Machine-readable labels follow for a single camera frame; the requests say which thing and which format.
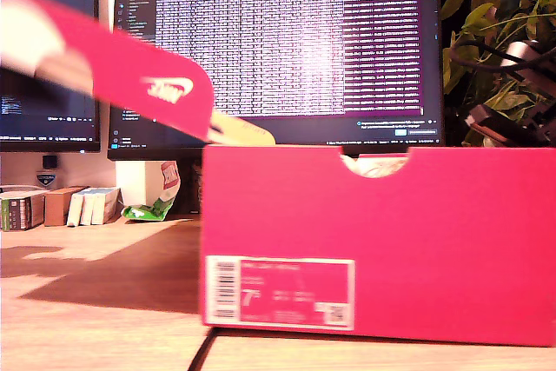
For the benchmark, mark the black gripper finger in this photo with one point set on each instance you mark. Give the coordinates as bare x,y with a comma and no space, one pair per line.
493,123

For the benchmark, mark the red Nike shoebox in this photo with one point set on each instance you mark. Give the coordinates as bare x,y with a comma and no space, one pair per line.
391,223

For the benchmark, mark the dark shield badge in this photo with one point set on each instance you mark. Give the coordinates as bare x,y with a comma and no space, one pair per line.
45,180

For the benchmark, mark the green leafy houseplant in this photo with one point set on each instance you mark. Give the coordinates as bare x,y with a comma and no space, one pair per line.
478,15

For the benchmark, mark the brown cardboard box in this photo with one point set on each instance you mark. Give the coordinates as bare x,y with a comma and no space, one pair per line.
56,208

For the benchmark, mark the green white snack bag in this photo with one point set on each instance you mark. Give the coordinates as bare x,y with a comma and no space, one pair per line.
152,210

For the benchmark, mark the white tissue paper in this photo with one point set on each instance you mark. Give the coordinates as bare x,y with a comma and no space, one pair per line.
375,167

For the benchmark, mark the white blue carton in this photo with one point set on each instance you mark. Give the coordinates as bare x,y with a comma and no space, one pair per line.
74,212
88,210
102,208

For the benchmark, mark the wide black computer monitor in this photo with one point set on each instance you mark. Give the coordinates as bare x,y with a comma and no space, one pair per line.
304,41

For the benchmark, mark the small dark computer monitor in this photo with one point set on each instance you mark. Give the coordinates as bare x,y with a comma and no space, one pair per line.
43,127

